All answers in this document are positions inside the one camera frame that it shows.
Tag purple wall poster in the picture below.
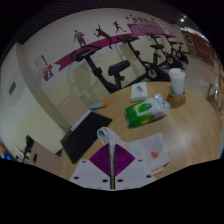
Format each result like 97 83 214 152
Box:
42 68 54 82

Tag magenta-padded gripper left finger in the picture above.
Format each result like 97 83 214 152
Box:
69 143 113 191

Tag round wooden cup holder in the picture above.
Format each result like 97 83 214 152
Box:
166 87 187 108

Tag white printed towel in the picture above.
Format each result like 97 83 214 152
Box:
96 126 172 190

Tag group of wooden chairs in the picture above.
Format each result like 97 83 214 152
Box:
204 63 224 113

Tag white flat strip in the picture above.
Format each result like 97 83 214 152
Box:
69 109 93 132

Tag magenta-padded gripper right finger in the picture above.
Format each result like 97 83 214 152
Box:
114 143 157 191

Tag white wall poster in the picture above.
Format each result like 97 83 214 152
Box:
34 54 48 71

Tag grey wall vent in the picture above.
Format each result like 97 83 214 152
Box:
8 80 18 97

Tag white plastic cup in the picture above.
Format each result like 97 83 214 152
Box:
168 67 186 96

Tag black exercise bike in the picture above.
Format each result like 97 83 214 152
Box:
166 38 190 65
146 32 183 69
70 45 132 94
116 34 168 83

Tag green wet wipes pack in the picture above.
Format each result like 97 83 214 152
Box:
124 93 172 129

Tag black mouse pad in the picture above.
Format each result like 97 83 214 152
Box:
59 111 114 164

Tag blue and orange marker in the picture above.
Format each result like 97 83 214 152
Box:
88 100 110 111

